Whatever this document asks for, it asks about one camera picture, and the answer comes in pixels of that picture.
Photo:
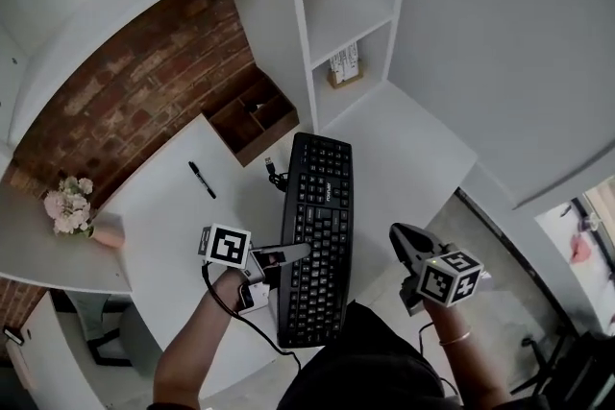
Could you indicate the person's black clothing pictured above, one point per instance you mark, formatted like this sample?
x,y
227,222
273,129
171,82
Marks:
x,y
365,360

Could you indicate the grey chair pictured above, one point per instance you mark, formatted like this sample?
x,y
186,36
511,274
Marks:
x,y
139,336

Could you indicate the white desk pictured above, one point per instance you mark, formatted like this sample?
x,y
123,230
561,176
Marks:
x,y
168,216

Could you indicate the black keyboard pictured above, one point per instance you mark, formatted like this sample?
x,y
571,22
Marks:
x,y
319,187

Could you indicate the white cabinet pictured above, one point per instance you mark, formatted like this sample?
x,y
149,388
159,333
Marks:
x,y
48,369

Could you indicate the black marker pen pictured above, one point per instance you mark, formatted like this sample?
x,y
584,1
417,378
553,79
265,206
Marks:
x,y
202,179

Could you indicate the person's right forearm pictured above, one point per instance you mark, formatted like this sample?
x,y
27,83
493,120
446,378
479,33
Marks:
x,y
468,365

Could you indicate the white shelving unit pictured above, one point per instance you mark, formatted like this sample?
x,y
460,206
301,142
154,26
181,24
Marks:
x,y
298,43

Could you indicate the pale pink flower bouquet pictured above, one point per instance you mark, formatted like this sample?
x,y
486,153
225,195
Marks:
x,y
67,206

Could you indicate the person's left forearm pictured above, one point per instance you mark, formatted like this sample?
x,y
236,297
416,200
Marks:
x,y
192,341

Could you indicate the black office chair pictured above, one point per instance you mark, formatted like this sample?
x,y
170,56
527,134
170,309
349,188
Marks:
x,y
576,374

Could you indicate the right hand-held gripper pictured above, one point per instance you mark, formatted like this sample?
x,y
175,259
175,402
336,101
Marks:
x,y
449,278

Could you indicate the brown wooden organiser box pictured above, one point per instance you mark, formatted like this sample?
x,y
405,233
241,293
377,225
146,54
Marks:
x,y
240,129

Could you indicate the pink vase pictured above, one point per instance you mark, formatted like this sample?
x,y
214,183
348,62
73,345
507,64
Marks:
x,y
109,233

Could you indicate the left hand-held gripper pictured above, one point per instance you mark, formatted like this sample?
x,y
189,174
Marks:
x,y
226,246

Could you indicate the wooden card holder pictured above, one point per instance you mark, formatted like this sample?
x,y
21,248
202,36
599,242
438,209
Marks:
x,y
346,69

